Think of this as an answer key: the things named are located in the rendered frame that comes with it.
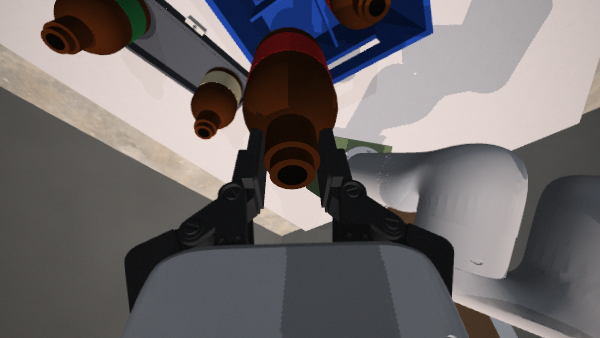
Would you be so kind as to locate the brown bottle with green label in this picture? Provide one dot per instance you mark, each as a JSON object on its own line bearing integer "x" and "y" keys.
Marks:
{"x": 100, "y": 27}

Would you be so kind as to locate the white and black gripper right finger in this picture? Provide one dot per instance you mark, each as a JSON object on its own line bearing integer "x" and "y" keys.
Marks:
{"x": 357, "y": 217}

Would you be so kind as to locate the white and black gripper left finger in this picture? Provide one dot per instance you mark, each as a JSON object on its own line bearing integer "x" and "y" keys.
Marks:
{"x": 228, "y": 220}

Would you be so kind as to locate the blue crate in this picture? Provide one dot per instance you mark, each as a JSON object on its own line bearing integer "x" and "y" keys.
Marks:
{"x": 249, "y": 21}

